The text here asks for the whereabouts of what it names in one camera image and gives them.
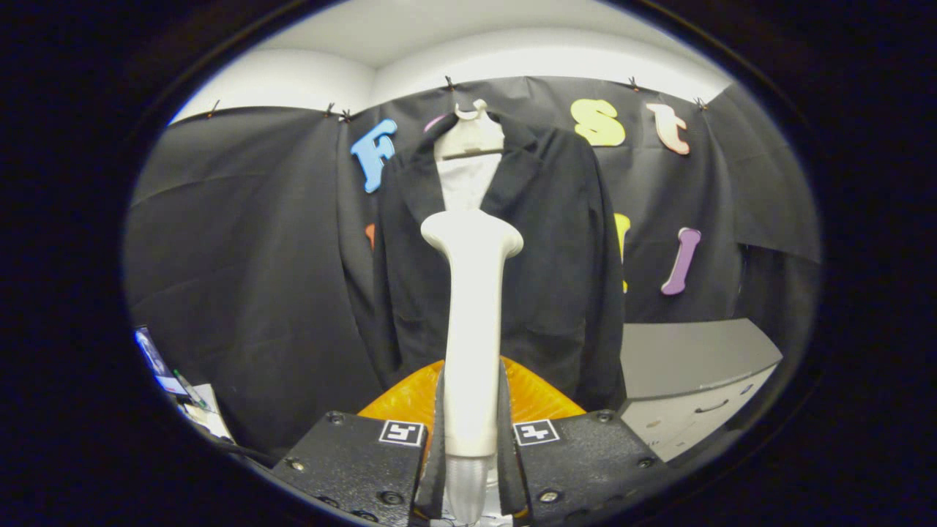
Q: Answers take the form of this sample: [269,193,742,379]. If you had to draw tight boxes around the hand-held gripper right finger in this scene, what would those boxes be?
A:
[499,356,674,526]

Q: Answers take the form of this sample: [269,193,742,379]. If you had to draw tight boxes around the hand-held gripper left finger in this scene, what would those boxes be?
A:
[269,359,446,526]

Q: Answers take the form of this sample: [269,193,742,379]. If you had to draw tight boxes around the grey cabinet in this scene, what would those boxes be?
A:
[619,318,784,463]

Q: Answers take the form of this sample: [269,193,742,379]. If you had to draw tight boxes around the white papers with pen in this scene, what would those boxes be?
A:
[173,370,235,444]

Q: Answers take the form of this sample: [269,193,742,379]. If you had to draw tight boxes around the tablet screen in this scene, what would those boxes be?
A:
[134,327,190,397]

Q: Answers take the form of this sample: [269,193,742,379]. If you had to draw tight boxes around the white garment steamer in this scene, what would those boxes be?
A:
[421,211,525,526]

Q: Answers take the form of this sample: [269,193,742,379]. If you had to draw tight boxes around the black cable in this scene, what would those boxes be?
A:
[212,436,283,469]

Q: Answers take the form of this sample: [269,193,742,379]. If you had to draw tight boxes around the black backdrop cloth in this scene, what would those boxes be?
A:
[123,73,822,458]

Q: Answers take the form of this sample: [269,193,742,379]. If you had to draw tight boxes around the black suit jacket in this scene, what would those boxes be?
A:
[372,110,627,412]

